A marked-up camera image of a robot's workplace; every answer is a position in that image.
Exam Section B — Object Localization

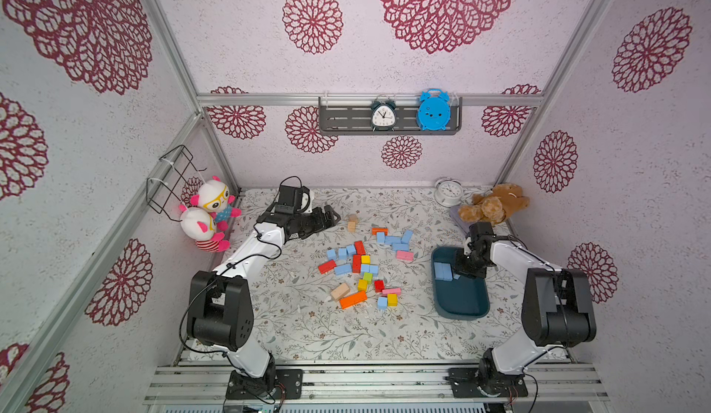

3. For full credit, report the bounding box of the red block left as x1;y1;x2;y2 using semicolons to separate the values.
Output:
318;260;337;274

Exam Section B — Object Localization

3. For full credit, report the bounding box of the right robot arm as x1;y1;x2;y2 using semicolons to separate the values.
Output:
454;222;597;396

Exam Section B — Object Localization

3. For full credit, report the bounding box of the natural wood long block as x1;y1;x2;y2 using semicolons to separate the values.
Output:
331;283;350;301

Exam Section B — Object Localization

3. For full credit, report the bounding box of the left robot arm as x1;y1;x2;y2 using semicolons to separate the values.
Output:
179;184;341;383

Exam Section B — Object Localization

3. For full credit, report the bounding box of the brown teddy bear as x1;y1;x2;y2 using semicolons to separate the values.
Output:
457;183;530;225

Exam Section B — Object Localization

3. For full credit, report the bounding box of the dark green alarm clock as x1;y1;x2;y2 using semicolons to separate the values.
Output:
370;100;397;131

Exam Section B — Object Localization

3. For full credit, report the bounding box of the white pink plush toy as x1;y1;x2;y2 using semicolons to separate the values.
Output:
180;205;231;253

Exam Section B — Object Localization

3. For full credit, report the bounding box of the black wire basket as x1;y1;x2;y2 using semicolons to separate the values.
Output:
144;144;207;222

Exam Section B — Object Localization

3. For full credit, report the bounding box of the pink block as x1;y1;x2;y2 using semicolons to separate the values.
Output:
395;250;414;263

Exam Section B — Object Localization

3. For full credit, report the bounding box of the grey wall shelf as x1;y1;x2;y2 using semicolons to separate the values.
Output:
318;94;462;136

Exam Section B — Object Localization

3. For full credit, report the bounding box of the dark teal plastic tray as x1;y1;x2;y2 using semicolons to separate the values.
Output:
431;246;491;320

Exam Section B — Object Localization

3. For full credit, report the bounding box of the white plush with glasses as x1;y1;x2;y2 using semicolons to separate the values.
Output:
189;176;242;232

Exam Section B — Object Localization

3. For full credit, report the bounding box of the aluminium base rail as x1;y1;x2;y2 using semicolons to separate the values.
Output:
144;361;609;406

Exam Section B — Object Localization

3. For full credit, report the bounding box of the long light blue block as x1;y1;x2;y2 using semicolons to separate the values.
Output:
433;262;454;282

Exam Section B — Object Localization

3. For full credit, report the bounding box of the long orange block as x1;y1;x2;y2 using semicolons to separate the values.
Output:
339;291;368;310

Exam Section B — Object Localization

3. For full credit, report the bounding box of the grey fabric glasses case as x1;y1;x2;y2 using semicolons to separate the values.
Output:
449;205;471;236

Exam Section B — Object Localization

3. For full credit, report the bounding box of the long red block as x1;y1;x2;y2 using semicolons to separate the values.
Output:
354;241;367;256

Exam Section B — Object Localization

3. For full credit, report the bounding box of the orange flat block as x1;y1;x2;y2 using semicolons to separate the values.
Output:
371;227;388;236

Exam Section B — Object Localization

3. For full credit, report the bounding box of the blue alarm clock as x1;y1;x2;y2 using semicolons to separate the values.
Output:
417;89;451;131

